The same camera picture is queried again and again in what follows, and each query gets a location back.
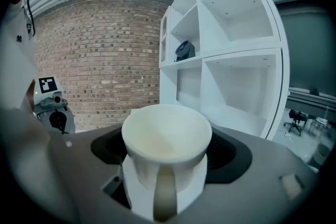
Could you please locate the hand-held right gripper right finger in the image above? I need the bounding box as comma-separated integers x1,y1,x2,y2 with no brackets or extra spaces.
183,126,320,224

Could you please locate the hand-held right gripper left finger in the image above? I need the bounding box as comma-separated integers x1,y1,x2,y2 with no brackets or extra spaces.
49,124,127,220

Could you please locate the white shelf unit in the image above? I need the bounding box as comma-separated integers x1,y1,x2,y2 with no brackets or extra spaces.
158,0,291,140

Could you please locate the person in white shirt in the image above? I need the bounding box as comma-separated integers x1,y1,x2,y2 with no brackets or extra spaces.
0,0,38,113

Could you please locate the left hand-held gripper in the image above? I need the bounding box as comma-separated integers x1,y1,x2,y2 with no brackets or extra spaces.
33,76,76,134

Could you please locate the cream round object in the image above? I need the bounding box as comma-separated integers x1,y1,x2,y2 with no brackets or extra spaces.
121,103,213,222

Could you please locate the black office chair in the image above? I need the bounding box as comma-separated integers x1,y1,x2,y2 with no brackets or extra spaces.
283,109,307,136

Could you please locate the person's left forearm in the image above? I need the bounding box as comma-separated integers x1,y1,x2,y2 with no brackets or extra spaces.
20,78,36,114

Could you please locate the grey workbench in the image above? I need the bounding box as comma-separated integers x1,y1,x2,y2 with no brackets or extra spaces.
286,88,336,115

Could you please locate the black neck cord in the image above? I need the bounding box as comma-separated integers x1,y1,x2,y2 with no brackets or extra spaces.
25,0,36,38

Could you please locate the purple and black device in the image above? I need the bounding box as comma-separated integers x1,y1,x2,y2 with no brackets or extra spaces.
174,40,196,62

